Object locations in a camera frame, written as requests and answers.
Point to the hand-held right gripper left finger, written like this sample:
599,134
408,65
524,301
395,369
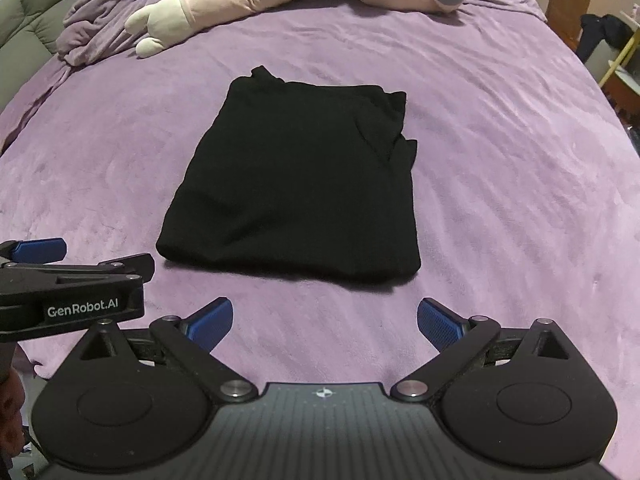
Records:
210,322

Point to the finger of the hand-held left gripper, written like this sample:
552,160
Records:
37,250
125,265

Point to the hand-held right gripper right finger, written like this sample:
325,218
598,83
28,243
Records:
440,322

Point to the black garment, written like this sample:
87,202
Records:
300,185

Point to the person's left hand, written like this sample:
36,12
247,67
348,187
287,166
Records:
10,400

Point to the purple bed sheet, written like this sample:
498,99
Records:
500,185

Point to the green quilted cushion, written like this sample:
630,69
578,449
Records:
25,30

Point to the crumpled purple blanket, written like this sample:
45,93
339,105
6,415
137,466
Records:
100,15

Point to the pink plush toy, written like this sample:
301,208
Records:
225,5

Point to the yellow chair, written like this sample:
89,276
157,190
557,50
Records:
622,55

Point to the dark clothing pile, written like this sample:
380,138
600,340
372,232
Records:
602,30

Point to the wooden door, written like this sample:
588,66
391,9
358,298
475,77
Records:
565,10

